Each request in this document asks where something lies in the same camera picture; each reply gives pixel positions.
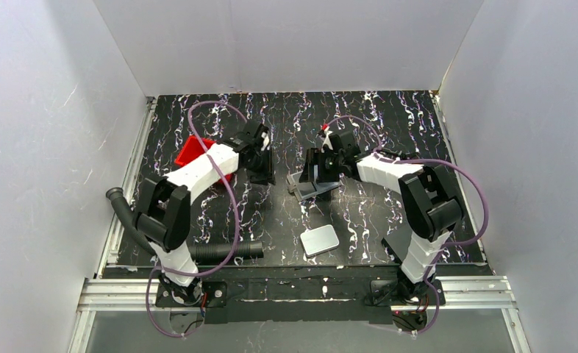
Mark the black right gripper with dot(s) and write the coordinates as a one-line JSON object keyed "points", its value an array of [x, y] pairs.
{"points": [[325, 168]]}

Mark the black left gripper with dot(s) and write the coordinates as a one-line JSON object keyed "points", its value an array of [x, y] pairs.
{"points": [[260, 162]]}

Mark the grey leather card holder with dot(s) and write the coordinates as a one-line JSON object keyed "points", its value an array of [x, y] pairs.
{"points": [[306, 190]]}

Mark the red plastic bin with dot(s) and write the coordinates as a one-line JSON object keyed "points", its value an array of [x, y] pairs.
{"points": [[192, 150]]}

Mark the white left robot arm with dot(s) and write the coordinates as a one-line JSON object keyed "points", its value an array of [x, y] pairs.
{"points": [[162, 211]]}

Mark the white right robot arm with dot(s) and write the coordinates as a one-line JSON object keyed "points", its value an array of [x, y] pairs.
{"points": [[431, 203]]}

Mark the silver metal tin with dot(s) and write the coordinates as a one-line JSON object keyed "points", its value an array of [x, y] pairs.
{"points": [[319, 240]]}

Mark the black flat plate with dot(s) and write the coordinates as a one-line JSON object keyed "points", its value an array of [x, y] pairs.
{"points": [[397, 241]]}

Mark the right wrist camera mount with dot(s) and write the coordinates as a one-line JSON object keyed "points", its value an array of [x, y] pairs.
{"points": [[324, 134]]}

